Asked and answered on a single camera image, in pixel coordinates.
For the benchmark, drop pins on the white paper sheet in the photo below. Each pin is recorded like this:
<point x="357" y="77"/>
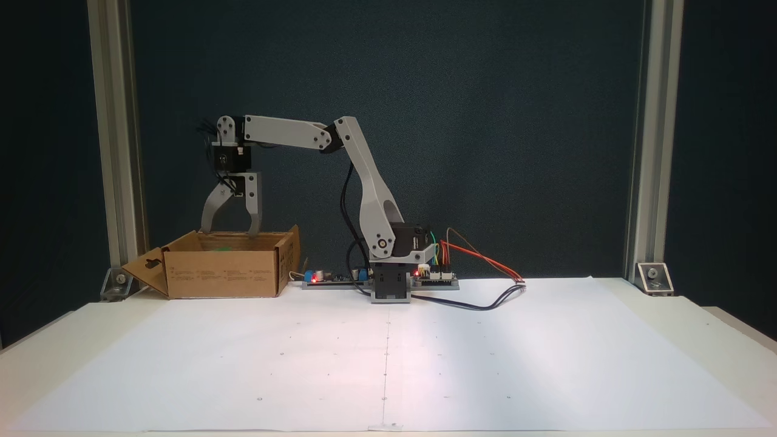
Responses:
<point x="485" y="364"/>

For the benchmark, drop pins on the aluminium frame post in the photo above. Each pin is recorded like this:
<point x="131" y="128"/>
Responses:
<point x="652" y="152"/>
<point x="115" y="152"/>

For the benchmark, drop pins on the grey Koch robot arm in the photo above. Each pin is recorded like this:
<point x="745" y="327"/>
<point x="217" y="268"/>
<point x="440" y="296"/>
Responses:
<point x="370" y="188"/>

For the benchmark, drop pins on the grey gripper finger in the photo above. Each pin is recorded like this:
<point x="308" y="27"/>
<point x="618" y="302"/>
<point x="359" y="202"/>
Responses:
<point x="212" y="206"/>
<point x="255" y="215"/>

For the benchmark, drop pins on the blue circuit board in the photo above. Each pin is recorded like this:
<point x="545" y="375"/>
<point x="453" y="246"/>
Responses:
<point x="340" y="278"/>

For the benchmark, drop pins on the metal corner bracket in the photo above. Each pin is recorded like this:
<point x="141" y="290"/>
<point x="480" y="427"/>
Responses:
<point x="654" y="278"/>
<point x="118" y="284"/>

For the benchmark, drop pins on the brown cardboard box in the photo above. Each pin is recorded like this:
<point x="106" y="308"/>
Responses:
<point x="224" y="273"/>

